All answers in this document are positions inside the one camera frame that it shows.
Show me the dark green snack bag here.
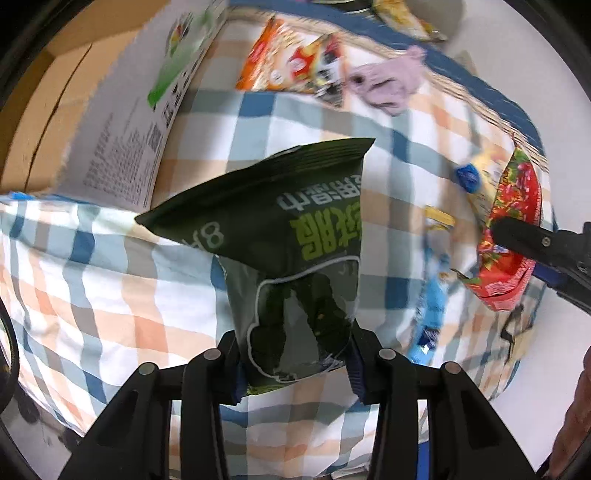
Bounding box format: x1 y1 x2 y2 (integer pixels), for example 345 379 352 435
136 138 373 395

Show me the brown cardboard box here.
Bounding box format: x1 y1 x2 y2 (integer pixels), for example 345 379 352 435
1 1 228 212

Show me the yellow printed snack bag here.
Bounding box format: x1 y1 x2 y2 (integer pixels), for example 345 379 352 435
372 0 448 43

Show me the blue ice cream cone wrapper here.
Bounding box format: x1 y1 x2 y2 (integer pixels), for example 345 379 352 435
406 206 456 365

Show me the red noodle packet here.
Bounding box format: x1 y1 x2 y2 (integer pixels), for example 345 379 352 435
455 147 542 311

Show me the yellow tissue pack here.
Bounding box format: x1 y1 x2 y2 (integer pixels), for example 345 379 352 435
455 151 504 225

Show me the purple soft cloth toy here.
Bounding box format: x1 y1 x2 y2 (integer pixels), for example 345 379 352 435
348 45 427 116

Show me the orange snack bag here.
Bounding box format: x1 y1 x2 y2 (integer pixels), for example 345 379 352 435
235 16 346 108

